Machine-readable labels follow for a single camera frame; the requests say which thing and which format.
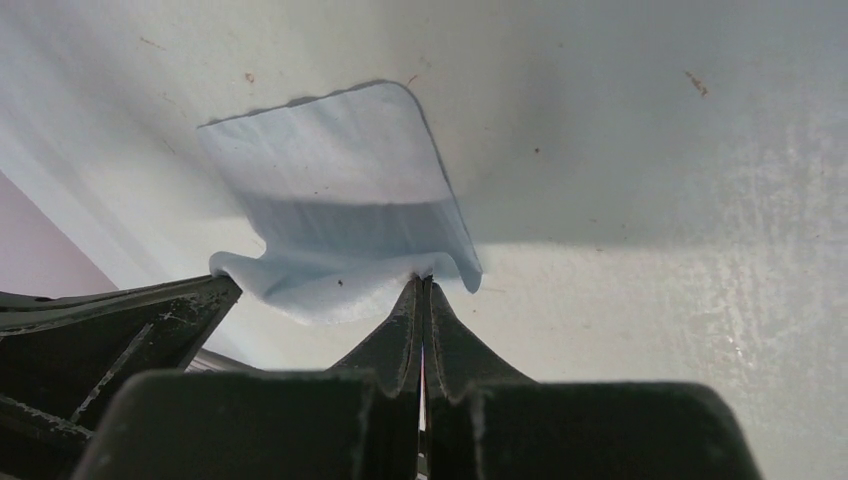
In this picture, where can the light blue cleaning cloth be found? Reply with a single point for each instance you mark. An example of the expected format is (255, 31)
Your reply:
(350, 197)

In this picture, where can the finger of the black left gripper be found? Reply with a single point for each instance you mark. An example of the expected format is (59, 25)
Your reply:
(64, 359)

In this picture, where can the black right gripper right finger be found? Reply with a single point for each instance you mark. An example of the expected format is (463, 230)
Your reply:
(488, 420)

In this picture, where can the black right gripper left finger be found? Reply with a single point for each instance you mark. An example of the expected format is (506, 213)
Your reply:
(358, 419)

